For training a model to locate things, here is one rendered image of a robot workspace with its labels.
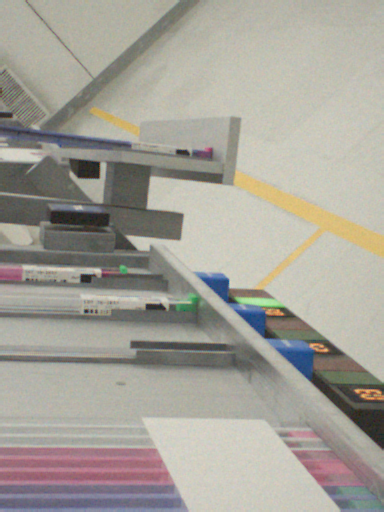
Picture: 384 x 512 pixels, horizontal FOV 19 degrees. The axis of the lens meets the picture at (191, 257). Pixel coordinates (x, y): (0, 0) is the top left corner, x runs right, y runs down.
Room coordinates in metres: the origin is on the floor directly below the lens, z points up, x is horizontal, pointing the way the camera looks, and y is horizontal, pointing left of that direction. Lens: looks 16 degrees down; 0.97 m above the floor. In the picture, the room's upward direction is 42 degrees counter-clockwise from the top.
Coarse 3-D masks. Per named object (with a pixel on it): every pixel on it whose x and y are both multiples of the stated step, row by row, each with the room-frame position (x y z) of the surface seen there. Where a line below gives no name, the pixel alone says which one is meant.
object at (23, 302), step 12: (0, 300) 0.76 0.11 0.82; (12, 300) 0.76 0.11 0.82; (24, 300) 0.76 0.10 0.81; (36, 300) 0.76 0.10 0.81; (48, 300) 0.76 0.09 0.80; (60, 300) 0.76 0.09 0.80; (72, 300) 0.76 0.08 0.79; (180, 300) 0.77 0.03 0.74; (36, 312) 0.76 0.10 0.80; (48, 312) 0.76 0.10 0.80; (60, 312) 0.76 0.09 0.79; (72, 312) 0.76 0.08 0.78
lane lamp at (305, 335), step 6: (276, 330) 0.79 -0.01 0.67; (282, 330) 0.79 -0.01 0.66; (288, 330) 0.79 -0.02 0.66; (294, 330) 0.79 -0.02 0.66; (300, 330) 0.79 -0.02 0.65; (306, 330) 0.79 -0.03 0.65; (312, 330) 0.79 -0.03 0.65; (276, 336) 0.78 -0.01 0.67; (282, 336) 0.77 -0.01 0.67; (288, 336) 0.77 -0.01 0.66; (294, 336) 0.77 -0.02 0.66; (300, 336) 0.77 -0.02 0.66; (306, 336) 0.78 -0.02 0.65; (312, 336) 0.78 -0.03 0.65; (318, 336) 0.78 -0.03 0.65
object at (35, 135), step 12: (0, 132) 1.09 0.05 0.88; (12, 132) 1.09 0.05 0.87; (24, 132) 1.09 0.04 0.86; (36, 132) 1.09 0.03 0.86; (48, 132) 1.09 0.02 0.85; (60, 132) 1.10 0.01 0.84; (60, 144) 1.10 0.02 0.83; (72, 144) 1.10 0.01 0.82; (84, 144) 1.10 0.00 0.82; (96, 144) 1.10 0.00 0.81; (108, 144) 1.10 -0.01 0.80; (120, 144) 1.10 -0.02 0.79; (204, 156) 1.11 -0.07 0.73
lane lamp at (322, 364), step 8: (320, 360) 0.71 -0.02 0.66; (328, 360) 0.71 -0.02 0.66; (336, 360) 0.71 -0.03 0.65; (344, 360) 0.71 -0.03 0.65; (352, 360) 0.71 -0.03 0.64; (320, 368) 0.69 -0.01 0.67; (328, 368) 0.69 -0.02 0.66; (336, 368) 0.69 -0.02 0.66; (344, 368) 0.69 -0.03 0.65; (352, 368) 0.69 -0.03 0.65; (360, 368) 0.69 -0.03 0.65
